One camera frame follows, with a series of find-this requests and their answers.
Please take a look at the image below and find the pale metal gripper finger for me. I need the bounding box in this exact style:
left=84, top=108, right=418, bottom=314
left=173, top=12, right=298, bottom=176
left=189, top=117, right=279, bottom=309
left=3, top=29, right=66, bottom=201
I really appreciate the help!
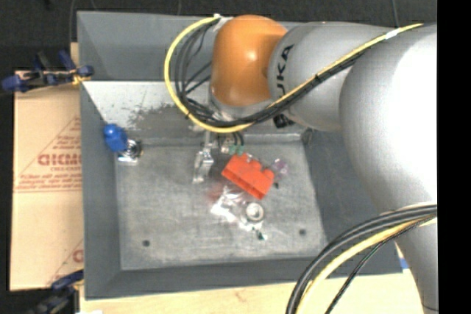
left=203, top=151, right=216, bottom=174
left=192, top=149, right=206, bottom=185

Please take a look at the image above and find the orange-red toy brick block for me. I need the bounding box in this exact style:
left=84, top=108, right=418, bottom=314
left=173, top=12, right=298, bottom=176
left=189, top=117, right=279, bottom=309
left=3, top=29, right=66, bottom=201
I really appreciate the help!
left=220, top=153, right=277, bottom=201

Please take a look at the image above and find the clear plastic bottle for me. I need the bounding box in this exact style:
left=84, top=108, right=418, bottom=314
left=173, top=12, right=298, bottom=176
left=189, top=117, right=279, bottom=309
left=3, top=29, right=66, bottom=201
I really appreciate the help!
left=208, top=185, right=269, bottom=242

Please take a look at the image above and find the grey metal bin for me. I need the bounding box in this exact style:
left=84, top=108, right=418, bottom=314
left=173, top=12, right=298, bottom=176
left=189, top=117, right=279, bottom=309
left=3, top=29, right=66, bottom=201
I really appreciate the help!
left=76, top=10, right=404, bottom=299

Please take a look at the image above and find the small purple clear piece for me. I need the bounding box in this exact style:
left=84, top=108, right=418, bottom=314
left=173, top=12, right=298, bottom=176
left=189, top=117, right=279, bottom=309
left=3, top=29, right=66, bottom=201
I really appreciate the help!
left=271, top=158, right=289, bottom=182

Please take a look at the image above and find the brown cardboard board, red print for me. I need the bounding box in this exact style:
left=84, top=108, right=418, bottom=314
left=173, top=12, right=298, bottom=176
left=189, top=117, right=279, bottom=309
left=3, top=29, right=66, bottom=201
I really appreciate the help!
left=8, top=41, right=85, bottom=292

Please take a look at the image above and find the black cylinder on white bracket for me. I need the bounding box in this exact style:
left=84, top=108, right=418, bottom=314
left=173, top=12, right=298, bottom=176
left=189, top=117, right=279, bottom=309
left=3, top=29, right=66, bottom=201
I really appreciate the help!
left=272, top=113, right=296, bottom=129

